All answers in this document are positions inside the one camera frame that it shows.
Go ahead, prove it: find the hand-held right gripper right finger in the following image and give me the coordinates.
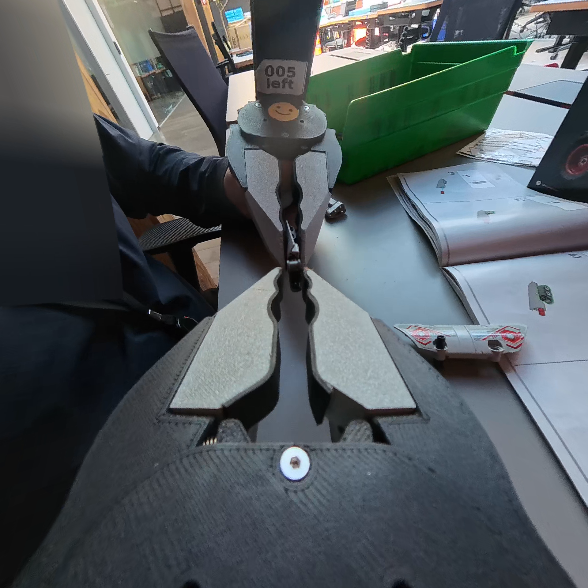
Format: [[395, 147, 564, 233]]
[[302, 269, 417, 425]]

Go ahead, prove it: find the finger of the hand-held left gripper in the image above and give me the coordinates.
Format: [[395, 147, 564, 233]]
[[245, 150, 286, 271], [293, 153, 330, 268]]

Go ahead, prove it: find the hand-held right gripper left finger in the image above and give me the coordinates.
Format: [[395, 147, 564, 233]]
[[168, 267, 283, 412]]

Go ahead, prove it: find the small black lego piece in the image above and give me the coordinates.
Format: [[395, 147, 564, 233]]
[[284, 220, 305, 293]]

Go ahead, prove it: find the person's left forearm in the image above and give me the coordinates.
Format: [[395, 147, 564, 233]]
[[94, 115, 230, 226]]

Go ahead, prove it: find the white lego panel red print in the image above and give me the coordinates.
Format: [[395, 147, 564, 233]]
[[394, 322, 527, 366]]

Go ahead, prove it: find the lego instruction booklet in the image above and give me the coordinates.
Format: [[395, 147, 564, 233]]
[[387, 161, 588, 508]]

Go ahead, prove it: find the black lego box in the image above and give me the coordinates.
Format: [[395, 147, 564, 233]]
[[527, 87, 588, 204]]

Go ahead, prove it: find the person's left hand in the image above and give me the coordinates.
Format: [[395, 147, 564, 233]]
[[223, 167, 254, 220]]

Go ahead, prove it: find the black mesh office chair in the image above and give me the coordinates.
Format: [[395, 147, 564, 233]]
[[429, 0, 524, 44], [148, 25, 230, 157], [138, 216, 223, 295]]

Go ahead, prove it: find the green plastic bin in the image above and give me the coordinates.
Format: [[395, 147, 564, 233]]
[[304, 39, 534, 185]]

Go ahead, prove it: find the person's dark clothed body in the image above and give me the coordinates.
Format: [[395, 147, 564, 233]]
[[0, 198, 219, 584]]

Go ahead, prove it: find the glass door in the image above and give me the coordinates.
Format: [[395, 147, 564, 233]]
[[62, 0, 161, 134]]

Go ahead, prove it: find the black strap with buckle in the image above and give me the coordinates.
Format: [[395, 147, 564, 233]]
[[124, 301, 194, 332]]

